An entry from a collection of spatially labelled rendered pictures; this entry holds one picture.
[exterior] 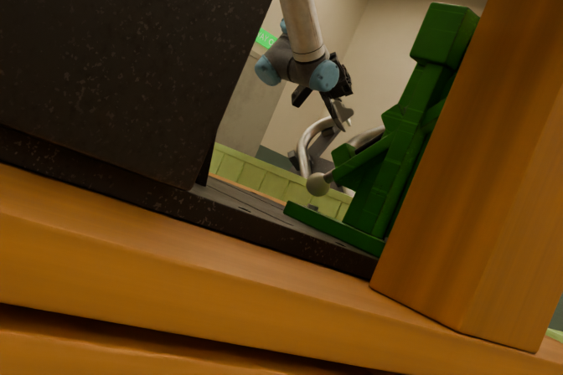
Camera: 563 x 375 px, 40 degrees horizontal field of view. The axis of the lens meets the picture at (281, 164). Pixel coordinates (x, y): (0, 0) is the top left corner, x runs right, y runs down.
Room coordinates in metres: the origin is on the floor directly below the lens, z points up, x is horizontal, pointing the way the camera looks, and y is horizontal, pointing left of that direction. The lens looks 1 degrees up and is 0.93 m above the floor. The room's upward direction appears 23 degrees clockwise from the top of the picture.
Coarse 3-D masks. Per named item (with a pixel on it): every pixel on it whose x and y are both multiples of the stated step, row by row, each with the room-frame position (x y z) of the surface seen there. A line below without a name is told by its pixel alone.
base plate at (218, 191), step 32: (0, 128) 0.42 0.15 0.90; (0, 160) 0.43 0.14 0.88; (32, 160) 0.44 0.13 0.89; (64, 160) 0.45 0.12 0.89; (96, 160) 0.47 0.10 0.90; (96, 192) 0.48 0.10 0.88; (128, 192) 0.49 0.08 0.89; (160, 192) 0.51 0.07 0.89; (192, 192) 0.53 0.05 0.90; (224, 192) 0.74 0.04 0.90; (224, 224) 0.55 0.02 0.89; (256, 224) 0.57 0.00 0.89; (288, 224) 0.64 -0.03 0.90; (320, 256) 0.63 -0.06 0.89; (352, 256) 0.66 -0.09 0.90
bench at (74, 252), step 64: (0, 192) 0.33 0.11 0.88; (64, 192) 0.41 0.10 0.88; (0, 256) 0.29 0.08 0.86; (64, 256) 0.31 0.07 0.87; (128, 256) 0.33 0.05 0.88; (192, 256) 0.38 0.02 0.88; (256, 256) 0.50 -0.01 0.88; (0, 320) 0.32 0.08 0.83; (64, 320) 0.35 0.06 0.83; (128, 320) 0.34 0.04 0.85; (192, 320) 0.37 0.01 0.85; (256, 320) 0.40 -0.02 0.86; (320, 320) 0.43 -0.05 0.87; (384, 320) 0.47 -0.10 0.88
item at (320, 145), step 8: (328, 128) 2.14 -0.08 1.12; (336, 128) 2.16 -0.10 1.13; (320, 136) 2.17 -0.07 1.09; (328, 136) 2.15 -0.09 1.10; (312, 144) 2.16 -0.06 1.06; (320, 144) 2.15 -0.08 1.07; (328, 144) 2.14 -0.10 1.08; (312, 152) 2.14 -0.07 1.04; (320, 152) 2.13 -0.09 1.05; (312, 160) 2.12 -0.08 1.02; (320, 160) 2.10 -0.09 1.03; (312, 168) 2.10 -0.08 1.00; (320, 168) 2.08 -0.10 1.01
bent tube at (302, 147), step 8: (320, 120) 2.13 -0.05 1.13; (328, 120) 2.12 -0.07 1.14; (312, 128) 2.13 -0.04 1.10; (320, 128) 2.13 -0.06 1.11; (304, 136) 2.12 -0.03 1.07; (312, 136) 2.13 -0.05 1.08; (304, 144) 2.11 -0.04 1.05; (304, 152) 2.08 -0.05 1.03; (304, 160) 2.06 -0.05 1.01; (304, 168) 2.04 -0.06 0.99; (304, 176) 2.02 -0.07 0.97
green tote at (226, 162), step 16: (224, 160) 1.92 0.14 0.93; (240, 160) 1.87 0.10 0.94; (256, 160) 1.82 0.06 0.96; (224, 176) 1.90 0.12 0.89; (240, 176) 1.85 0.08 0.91; (256, 176) 1.81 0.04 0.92; (272, 176) 1.77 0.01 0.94; (288, 176) 1.73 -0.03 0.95; (272, 192) 1.76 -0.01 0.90; (288, 192) 1.72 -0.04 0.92; (304, 192) 1.69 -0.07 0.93; (336, 192) 1.62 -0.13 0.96; (320, 208) 1.64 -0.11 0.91; (336, 208) 1.61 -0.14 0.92
